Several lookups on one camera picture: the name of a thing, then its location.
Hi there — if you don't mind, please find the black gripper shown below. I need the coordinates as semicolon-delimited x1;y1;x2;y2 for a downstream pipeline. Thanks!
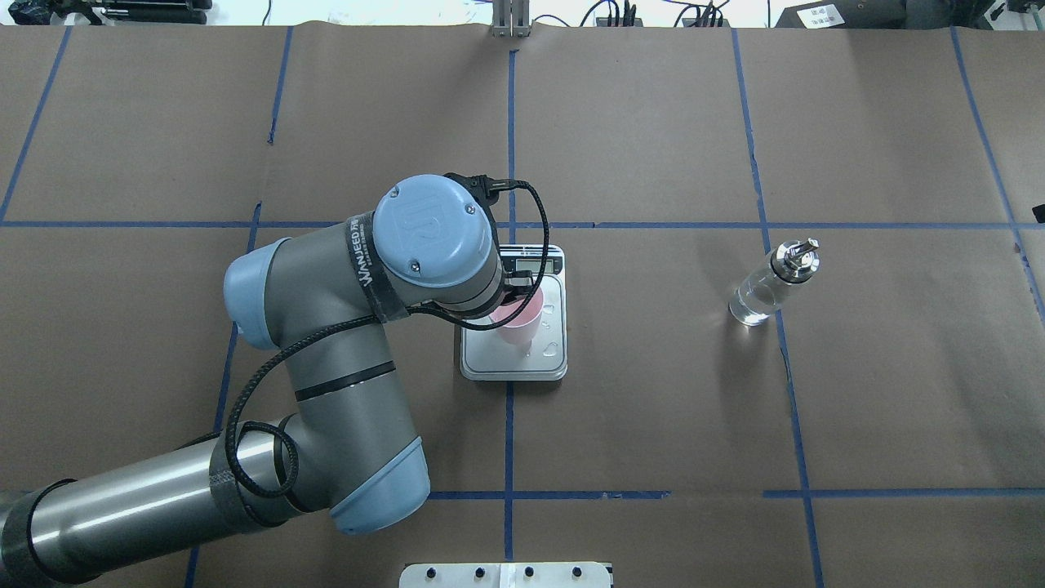
500;273;536;306

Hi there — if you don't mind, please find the clear glass sauce bottle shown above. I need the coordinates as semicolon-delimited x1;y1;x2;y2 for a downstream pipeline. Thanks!
728;238;820;327

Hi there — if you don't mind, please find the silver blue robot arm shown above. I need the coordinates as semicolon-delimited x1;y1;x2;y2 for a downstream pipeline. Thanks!
2;172;545;587

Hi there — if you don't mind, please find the silver digital kitchen scale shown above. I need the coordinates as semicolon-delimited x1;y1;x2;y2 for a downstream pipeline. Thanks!
459;244;568;382

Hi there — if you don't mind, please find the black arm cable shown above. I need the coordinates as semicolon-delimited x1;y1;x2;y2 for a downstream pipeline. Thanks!
225;172;551;501

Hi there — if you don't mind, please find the aluminium frame post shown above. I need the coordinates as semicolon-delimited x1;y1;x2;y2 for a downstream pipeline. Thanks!
489;0;532;38

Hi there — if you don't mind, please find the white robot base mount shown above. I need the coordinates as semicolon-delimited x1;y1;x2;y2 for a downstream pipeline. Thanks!
398;561;616;587

